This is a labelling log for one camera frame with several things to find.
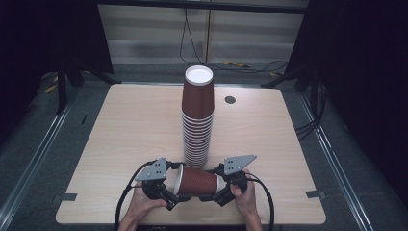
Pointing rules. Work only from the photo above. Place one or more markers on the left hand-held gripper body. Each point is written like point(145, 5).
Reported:
point(153, 173)

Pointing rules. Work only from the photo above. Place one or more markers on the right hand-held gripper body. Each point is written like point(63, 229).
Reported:
point(236, 173)

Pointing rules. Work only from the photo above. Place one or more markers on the single brown ribbed paper cup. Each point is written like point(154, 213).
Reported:
point(200, 181)

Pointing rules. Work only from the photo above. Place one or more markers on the stack of brown paper cups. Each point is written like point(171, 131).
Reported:
point(198, 122)

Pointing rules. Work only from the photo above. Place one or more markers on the person's right hand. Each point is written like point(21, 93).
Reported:
point(245, 200)

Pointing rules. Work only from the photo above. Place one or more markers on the person's left hand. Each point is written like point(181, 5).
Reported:
point(142, 203)

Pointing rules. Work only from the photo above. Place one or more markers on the round brown table grommet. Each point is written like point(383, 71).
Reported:
point(230, 99)

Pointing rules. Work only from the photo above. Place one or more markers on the grey tape piece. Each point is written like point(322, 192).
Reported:
point(316, 194)
point(68, 197)

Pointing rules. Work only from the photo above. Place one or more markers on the yellow floor scrap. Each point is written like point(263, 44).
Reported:
point(50, 88)
point(236, 64)

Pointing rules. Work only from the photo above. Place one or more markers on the black metal stand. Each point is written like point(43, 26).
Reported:
point(62, 86)

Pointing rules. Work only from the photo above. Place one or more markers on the black curtain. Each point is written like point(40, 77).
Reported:
point(48, 48)
point(359, 80)

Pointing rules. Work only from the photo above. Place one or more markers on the metal floor rail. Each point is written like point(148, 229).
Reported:
point(333, 160)
point(35, 160)

